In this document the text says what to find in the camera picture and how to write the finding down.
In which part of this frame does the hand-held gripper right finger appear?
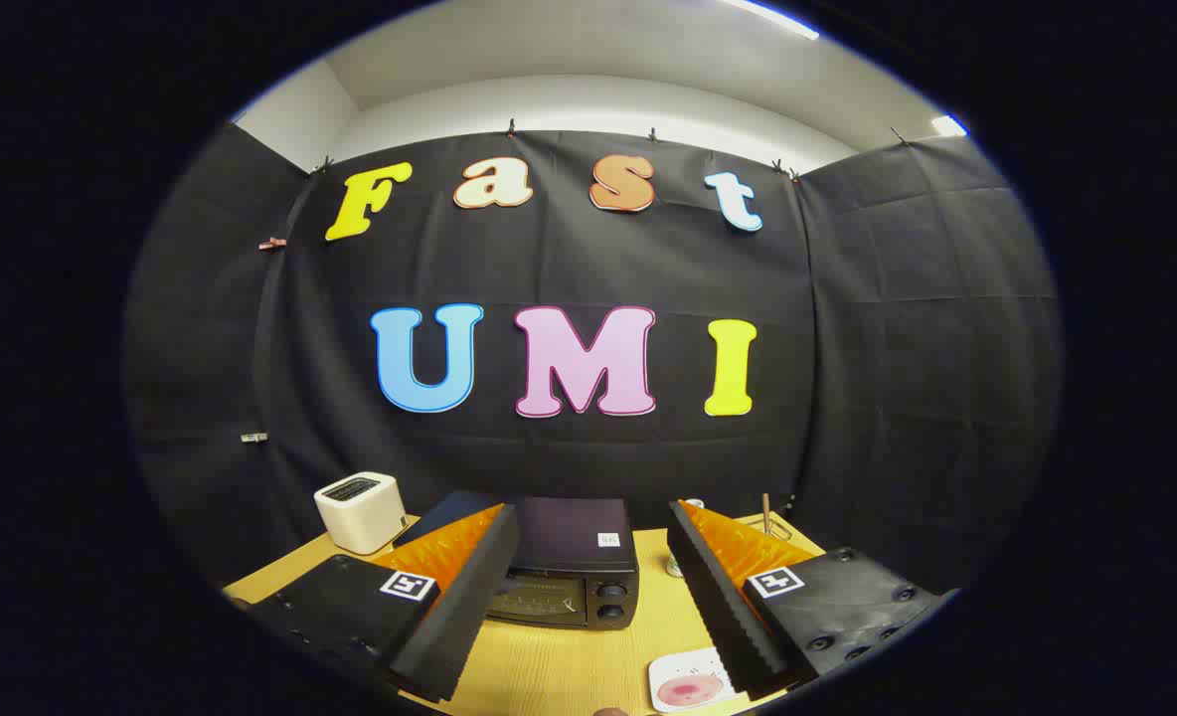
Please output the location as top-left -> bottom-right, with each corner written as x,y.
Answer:
668,500 -> 957,697

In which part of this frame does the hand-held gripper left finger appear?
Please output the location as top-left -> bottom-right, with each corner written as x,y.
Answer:
247,502 -> 520,704

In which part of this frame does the white square plate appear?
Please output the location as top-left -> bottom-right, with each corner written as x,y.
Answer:
648,646 -> 749,714

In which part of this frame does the pink ham slice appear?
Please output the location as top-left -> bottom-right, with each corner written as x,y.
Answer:
660,676 -> 729,709

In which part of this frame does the black toaster oven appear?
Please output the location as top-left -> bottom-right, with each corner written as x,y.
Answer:
395,490 -> 641,631

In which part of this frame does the white bread toaster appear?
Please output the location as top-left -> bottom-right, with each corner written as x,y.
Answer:
314,471 -> 409,556

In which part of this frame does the white drink bottle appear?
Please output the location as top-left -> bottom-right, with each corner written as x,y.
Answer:
664,497 -> 706,580

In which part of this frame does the black backdrop cloth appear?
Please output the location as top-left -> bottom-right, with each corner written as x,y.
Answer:
123,124 -> 1064,598

